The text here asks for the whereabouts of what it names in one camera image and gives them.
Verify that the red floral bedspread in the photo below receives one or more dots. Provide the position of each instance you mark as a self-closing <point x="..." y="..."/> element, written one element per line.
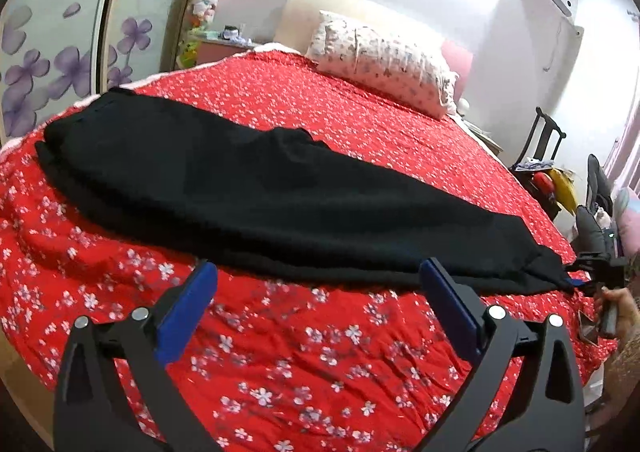
<point x="300" y="357"/>

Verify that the white floral pillow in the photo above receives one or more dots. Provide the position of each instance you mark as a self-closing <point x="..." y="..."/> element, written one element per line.
<point x="380" y="61"/>

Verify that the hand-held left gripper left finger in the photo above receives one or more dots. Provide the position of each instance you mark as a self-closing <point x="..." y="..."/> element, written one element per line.
<point x="189" y="301"/>

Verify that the pink nightstand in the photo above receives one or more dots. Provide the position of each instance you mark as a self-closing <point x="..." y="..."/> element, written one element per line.
<point x="220" y="51"/>

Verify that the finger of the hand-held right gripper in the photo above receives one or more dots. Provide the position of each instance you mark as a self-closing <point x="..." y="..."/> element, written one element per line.
<point x="579" y="281"/>

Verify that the red round object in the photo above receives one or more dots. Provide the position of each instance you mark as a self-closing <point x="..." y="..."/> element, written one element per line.
<point x="542" y="184"/>

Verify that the white standing air conditioner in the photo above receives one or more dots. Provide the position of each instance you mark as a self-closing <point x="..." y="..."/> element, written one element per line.
<point x="540" y="11"/>

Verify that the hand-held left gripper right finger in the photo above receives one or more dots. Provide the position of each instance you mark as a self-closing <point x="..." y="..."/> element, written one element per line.
<point x="449" y="301"/>

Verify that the black pants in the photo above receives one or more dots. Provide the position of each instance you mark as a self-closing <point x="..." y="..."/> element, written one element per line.
<point x="225" y="192"/>

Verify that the black wooden chair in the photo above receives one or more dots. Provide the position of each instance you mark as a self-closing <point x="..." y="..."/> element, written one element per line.
<point x="542" y="131"/>

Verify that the yellow plastic bag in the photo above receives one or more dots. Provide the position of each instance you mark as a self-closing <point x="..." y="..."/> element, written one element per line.
<point x="562" y="189"/>

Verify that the small white globe lamp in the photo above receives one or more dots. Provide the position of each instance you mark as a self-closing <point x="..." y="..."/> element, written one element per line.
<point x="463" y="104"/>

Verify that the grey garment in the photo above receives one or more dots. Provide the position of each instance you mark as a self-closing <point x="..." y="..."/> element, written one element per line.
<point x="592" y="212"/>

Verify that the pastel cloth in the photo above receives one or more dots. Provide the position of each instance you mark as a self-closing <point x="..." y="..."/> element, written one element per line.
<point x="627" y="217"/>

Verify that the pink pillow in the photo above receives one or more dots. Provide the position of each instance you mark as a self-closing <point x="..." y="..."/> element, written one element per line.
<point x="460" y="67"/>

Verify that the person's right hand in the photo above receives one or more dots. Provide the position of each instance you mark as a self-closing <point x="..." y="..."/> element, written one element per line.
<point x="626" y="314"/>

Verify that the blue patterned cloth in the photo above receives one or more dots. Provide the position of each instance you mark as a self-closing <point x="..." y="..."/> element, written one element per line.
<point x="534" y="164"/>

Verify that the light wooden nightstand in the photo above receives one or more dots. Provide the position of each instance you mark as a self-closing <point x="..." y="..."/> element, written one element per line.
<point x="487" y="134"/>

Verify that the person's right forearm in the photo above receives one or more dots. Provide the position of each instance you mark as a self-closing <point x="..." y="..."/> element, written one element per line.
<point x="625" y="367"/>

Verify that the cream padded headboard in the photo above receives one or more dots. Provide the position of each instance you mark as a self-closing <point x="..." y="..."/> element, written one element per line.
<point x="310" y="1"/>

